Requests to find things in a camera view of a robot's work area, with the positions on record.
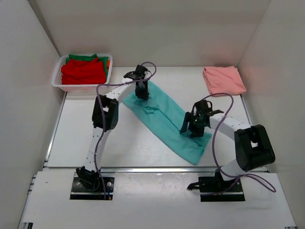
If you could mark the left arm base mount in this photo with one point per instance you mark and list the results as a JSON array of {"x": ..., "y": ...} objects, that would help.
[{"x": 88, "y": 185}]

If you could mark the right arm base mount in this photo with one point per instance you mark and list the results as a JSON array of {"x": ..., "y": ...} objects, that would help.
[{"x": 215, "y": 189}]

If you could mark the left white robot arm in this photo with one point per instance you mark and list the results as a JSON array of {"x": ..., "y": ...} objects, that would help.
[{"x": 106, "y": 113}]

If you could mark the red t shirt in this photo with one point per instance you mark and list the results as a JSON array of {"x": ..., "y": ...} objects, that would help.
[{"x": 76, "y": 72}]

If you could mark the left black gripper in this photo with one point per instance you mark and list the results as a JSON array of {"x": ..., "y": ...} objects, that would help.
[{"x": 145, "y": 94}]

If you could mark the teal t shirt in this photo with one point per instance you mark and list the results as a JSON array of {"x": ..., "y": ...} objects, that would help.
[{"x": 164, "y": 118}]

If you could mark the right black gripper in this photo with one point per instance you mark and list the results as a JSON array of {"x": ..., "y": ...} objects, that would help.
[{"x": 195, "y": 133}]

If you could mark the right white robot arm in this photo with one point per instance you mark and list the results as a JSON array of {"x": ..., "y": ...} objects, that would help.
[{"x": 252, "y": 145}]

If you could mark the folded pink t shirt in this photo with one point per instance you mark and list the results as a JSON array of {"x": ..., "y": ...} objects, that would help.
[{"x": 223, "y": 80}]

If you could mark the green t shirt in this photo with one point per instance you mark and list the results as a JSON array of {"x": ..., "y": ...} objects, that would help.
[{"x": 88, "y": 58}]

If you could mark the white plastic basket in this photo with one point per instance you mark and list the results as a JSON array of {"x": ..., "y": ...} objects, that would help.
[{"x": 56, "y": 79}]

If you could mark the metal table rail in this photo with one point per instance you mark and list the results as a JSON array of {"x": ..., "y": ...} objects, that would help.
[{"x": 158, "y": 169}]

